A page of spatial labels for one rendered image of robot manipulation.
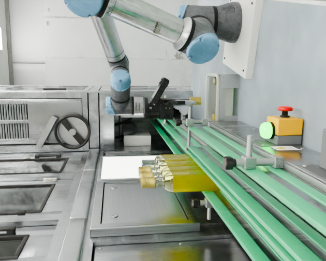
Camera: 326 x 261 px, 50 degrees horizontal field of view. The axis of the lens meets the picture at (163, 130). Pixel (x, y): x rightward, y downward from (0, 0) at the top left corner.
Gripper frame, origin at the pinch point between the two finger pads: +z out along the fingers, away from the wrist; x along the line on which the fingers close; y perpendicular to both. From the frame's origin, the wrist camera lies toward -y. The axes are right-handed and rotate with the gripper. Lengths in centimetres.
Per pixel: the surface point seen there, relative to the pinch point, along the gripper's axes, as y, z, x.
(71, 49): -31, -85, -350
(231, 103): 0.1, 14.3, 7.6
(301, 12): -29, 17, 51
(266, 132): 2, 7, 56
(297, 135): 3, 15, 57
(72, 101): 9, -56, -75
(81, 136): 30, -52, -72
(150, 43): -42, 22, -349
